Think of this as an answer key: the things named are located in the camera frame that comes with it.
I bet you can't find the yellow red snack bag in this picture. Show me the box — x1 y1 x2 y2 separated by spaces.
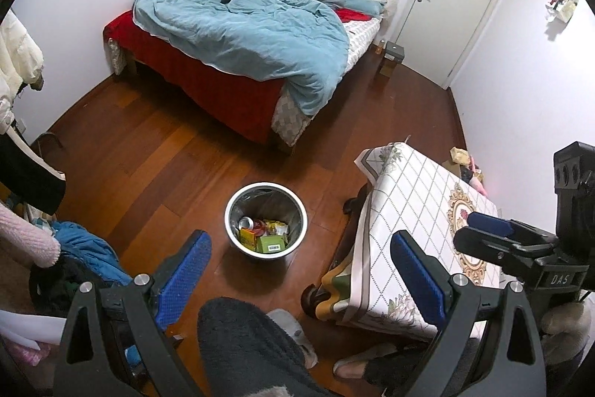
238 228 260 252

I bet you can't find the white checked tablecloth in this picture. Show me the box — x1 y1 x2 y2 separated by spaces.
348 140 505 342

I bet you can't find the pink fluffy garment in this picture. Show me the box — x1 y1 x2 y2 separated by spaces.
0 205 61 268

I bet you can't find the red soda can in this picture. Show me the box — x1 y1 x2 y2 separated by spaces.
238 215 254 231

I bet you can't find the black garment on rack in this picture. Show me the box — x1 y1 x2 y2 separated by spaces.
1 128 67 215

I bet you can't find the small grey box stool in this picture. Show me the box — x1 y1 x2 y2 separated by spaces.
378 41 404 77

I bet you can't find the wall shelf with figurines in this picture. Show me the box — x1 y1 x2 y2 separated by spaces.
546 0 579 24

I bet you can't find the cream coat hanging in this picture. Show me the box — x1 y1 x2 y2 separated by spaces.
0 10 44 135

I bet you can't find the yellow snack wrapper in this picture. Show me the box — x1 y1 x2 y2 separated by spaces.
263 220 289 237

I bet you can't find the blue jacket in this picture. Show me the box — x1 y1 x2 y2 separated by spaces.
51 221 132 286

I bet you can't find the green white carton box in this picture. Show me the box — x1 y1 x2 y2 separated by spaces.
256 235 286 254

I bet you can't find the dark wooden table frame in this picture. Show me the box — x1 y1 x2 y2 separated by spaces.
300 182 371 319

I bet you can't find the light blue duvet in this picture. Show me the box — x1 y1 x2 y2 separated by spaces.
132 0 383 117

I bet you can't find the black trousers leg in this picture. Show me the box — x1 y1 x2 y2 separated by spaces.
197 297 332 396

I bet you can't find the white door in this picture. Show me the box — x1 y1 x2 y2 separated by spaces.
396 0 496 88

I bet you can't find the white round trash bin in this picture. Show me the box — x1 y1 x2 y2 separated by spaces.
224 182 309 261

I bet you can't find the grey checked mattress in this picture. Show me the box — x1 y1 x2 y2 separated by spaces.
271 88 312 149

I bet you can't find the red bed sheet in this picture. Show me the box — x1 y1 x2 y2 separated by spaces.
103 11 379 143

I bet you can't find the grey slipper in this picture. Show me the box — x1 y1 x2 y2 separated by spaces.
267 308 319 370

